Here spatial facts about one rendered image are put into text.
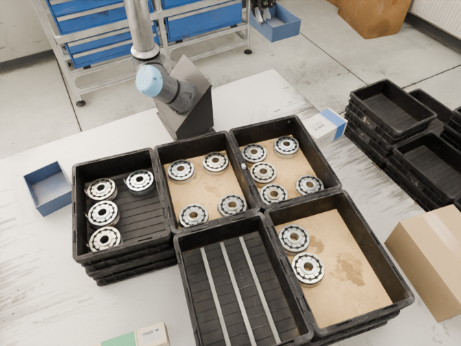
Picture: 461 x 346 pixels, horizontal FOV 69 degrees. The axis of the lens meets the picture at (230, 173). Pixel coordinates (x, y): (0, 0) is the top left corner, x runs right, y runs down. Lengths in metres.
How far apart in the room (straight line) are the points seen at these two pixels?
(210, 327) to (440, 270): 0.72
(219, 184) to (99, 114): 1.93
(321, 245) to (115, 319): 0.73
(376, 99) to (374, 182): 0.90
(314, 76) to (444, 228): 2.25
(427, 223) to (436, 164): 0.96
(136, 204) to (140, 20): 0.68
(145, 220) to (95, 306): 0.33
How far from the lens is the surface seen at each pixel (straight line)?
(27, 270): 1.48
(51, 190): 1.64
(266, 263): 1.14
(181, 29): 3.16
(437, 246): 1.29
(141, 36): 1.45
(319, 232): 1.21
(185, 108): 1.51
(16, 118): 3.36
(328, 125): 1.63
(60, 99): 3.38
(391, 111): 2.30
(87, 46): 3.00
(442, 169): 2.24
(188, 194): 1.28
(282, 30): 1.61
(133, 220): 1.26
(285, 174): 1.34
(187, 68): 1.64
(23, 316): 1.40
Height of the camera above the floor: 1.86
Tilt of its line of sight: 51 degrees down
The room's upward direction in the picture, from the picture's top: 2 degrees counter-clockwise
